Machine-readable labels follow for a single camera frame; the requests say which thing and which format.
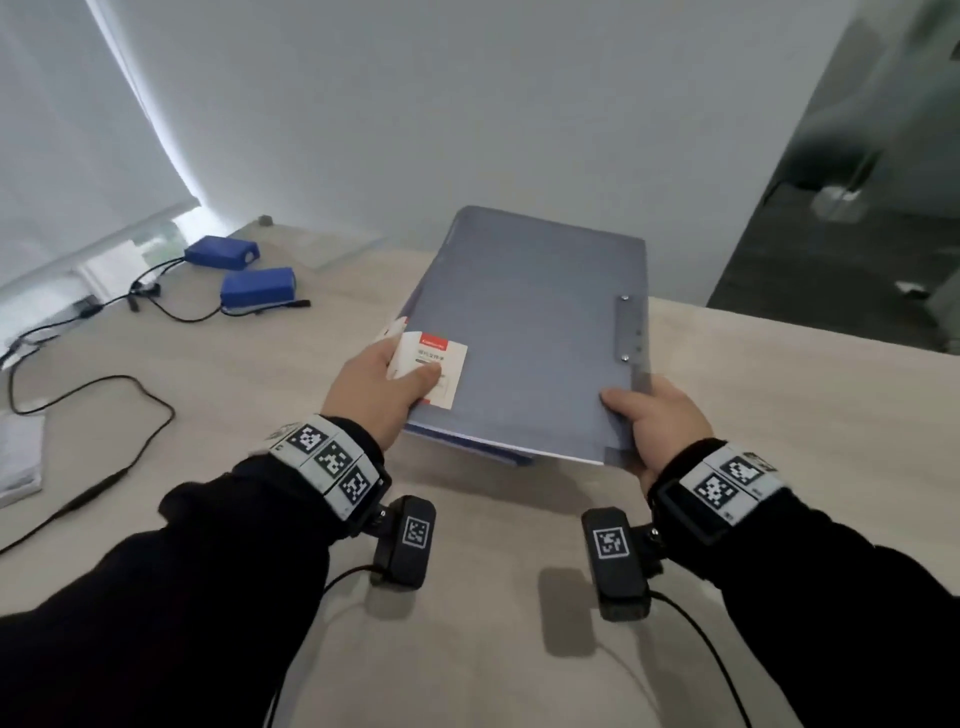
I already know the white roller blind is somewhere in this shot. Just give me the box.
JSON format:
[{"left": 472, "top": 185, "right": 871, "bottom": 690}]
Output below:
[{"left": 0, "top": 0, "right": 202, "bottom": 294}]

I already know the white card with red print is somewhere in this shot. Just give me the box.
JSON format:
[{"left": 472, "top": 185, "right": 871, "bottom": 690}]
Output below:
[{"left": 0, "top": 410, "right": 46, "bottom": 510}]

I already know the dark chair behind glass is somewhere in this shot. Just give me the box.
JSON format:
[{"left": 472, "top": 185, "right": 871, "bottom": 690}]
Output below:
[{"left": 764, "top": 112, "right": 886, "bottom": 208}]

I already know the person's left forearm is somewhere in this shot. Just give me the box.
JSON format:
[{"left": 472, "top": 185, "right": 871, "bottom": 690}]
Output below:
[{"left": 0, "top": 419, "right": 384, "bottom": 728}]

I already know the black camera cable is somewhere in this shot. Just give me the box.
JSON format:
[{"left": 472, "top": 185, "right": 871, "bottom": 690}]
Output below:
[
  {"left": 266, "top": 563, "right": 384, "bottom": 728},
  {"left": 648, "top": 590, "right": 754, "bottom": 728}
]

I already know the person's left hand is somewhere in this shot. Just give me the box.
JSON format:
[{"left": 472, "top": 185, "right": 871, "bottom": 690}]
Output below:
[{"left": 320, "top": 335, "right": 442, "bottom": 451}]

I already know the black adapter cable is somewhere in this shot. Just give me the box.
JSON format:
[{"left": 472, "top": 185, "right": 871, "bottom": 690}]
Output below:
[{"left": 0, "top": 373, "right": 177, "bottom": 558}]

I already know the white box behind glass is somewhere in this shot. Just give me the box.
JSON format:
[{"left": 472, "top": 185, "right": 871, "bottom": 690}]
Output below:
[{"left": 811, "top": 183, "right": 871, "bottom": 225}]

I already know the white wristband with black markers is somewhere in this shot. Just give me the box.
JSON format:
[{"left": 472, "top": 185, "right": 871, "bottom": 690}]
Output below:
[
  {"left": 268, "top": 414, "right": 391, "bottom": 523},
  {"left": 648, "top": 440, "right": 789, "bottom": 547}
]

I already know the frosted glass door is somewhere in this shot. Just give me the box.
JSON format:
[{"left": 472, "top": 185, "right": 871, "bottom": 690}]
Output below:
[{"left": 708, "top": 0, "right": 960, "bottom": 354}]

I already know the person's right forearm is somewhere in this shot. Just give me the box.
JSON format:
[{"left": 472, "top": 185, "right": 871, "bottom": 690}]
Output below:
[{"left": 650, "top": 479, "right": 960, "bottom": 728}]

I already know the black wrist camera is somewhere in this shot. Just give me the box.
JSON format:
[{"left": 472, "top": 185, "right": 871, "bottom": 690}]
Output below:
[
  {"left": 581, "top": 507, "right": 667, "bottom": 624},
  {"left": 371, "top": 494, "right": 438, "bottom": 592}
]

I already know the person's right hand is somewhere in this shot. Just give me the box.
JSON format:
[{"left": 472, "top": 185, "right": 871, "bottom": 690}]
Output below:
[{"left": 599, "top": 374, "right": 715, "bottom": 496}]

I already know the blue battery pack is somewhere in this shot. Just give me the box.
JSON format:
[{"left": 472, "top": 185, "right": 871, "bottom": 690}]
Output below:
[
  {"left": 183, "top": 235, "right": 262, "bottom": 271},
  {"left": 219, "top": 266, "right": 298, "bottom": 311}
]

